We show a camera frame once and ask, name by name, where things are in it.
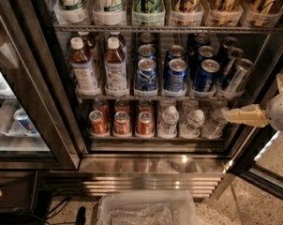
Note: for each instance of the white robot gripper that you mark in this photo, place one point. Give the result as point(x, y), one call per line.
point(282, 111)

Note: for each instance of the silver blue redbull can front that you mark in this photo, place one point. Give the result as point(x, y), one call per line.
point(236, 80)

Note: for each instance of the redbull can second row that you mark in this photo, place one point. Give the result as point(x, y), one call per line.
point(232, 55)

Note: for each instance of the blue pepsi can front right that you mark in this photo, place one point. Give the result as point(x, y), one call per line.
point(206, 75)

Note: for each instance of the blue pepsi can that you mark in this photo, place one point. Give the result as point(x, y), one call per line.
point(206, 75)
point(174, 52)
point(175, 77)
point(194, 41)
point(203, 53)

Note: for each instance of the redbull can back row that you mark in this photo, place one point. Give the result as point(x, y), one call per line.
point(226, 43)

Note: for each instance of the water bottle front middle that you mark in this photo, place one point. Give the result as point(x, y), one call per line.
point(191, 127)

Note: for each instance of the blue pepsi can back right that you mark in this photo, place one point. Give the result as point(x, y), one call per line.
point(194, 41)

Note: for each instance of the gold tall can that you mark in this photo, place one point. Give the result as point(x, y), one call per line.
point(224, 11)
point(185, 12)
point(261, 13)

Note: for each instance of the blue pepsi can front middle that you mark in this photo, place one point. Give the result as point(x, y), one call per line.
point(175, 77)

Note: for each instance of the blue pepsi can back middle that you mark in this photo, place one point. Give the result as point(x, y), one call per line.
point(174, 52)

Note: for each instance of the orange soda can back right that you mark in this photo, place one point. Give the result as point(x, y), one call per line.
point(145, 106)

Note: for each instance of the orange soda can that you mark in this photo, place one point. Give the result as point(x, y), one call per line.
point(145, 106)
point(121, 123)
point(145, 124)
point(102, 105)
point(97, 122)
point(121, 105)

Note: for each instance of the blue patterned can front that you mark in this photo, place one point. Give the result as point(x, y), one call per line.
point(146, 75)

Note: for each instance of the blue patterned can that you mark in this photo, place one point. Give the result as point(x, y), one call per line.
point(146, 51)
point(146, 39)
point(146, 75)

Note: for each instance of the stainless steel fridge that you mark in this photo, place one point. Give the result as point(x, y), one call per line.
point(201, 166)

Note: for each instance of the orange soda can front right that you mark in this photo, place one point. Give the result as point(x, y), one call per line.
point(145, 124)

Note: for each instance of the blue patterned can back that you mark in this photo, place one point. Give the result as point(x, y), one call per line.
point(146, 39)

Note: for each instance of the orange soda can back middle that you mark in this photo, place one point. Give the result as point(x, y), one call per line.
point(121, 105)

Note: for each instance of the orange soda can front middle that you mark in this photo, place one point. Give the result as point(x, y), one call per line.
point(121, 123)

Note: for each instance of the green tall can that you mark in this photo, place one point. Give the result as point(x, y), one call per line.
point(148, 12)

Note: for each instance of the orange soda can back left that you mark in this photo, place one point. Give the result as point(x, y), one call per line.
point(102, 105)

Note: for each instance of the orange soda can front left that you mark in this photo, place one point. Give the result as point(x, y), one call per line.
point(97, 122)

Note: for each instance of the white tall can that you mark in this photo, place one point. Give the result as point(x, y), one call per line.
point(109, 12)
point(72, 11)

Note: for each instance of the white tall can left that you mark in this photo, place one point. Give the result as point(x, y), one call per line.
point(72, 11)

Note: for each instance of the glass fridge door left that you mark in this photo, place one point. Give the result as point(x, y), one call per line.
point(33, 65)

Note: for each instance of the blue white can behind glass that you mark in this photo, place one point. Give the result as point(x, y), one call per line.
point(23, 119)

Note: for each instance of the water bottle front right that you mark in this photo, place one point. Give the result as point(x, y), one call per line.
point(213, 126)

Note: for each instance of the tea bottle front right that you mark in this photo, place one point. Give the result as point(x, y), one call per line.
point(115, 65)

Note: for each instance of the tea bottle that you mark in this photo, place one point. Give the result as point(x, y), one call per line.
point(81, 60)
point(121, 39)
point(88, 41)
point(115, 65)

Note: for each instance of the tea bottle back right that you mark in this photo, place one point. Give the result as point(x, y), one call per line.
point(121, 39)

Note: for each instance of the clear plastic bin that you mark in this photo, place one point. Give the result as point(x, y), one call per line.
point(148, 207)

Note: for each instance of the tea bottle front left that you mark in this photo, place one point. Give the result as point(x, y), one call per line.
point(81, 60)

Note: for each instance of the tea bottle back left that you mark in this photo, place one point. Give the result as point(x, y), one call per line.
point(88, 41)

